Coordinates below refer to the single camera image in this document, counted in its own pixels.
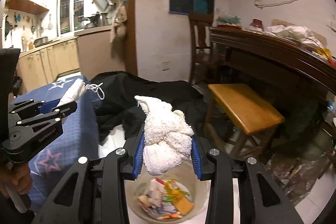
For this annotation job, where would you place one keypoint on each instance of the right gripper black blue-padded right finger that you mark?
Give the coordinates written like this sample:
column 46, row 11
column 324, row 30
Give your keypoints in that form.
column 261, row 200

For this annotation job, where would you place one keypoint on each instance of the beige kitchen base cabinets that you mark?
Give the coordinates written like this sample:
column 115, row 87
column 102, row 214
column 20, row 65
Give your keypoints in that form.
column 89, row 52

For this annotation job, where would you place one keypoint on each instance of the hanging pink towel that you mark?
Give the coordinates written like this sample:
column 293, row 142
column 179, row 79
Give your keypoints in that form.
column 118, row 30

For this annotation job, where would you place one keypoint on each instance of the white drawstring pouch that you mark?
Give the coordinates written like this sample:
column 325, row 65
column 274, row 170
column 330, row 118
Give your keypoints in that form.
column 79, row 88

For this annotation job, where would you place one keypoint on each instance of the blue star-patterned tablecloth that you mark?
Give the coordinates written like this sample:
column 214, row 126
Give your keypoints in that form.
column 80, row 138

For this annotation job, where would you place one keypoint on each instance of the dark wooden chair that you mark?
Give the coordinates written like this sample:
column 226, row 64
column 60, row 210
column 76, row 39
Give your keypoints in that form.
column 201, row 51

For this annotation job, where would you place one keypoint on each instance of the white knitted cloth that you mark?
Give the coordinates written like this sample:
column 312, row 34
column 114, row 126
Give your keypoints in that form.
column 167, row 136

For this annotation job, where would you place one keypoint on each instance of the person's left hand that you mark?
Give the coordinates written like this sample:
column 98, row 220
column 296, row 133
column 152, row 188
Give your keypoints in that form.
column 19, row 177

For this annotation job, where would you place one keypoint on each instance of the yellow plastic wrapper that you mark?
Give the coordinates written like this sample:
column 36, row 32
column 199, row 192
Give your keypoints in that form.
column 173, row 189

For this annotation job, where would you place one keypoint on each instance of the white trash bin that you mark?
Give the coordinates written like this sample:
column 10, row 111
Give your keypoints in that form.
column 175, row 196

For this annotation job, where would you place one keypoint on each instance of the brown yellow sponge block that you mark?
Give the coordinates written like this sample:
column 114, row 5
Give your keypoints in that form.
column 183, row 205

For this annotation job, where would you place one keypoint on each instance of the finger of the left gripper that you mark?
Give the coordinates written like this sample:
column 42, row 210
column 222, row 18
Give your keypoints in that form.
column 31, row 106
column 60, row 112

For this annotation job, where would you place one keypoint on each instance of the white plastic bags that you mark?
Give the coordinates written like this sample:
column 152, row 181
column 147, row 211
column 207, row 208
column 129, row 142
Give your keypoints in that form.
column 300, row 33

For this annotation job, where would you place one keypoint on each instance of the kitchen window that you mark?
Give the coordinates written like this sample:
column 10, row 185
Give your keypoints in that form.
column 70, row 16

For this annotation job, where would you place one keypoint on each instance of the light wooden stool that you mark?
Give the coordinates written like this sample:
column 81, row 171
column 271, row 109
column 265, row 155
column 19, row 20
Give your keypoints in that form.
column 255, row 119

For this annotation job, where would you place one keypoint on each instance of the dark wooden sideboard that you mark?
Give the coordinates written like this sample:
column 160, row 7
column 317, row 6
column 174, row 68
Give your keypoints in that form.
column 276, row 61

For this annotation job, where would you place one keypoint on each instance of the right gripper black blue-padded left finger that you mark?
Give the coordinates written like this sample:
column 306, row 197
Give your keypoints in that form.
column 93, row 191

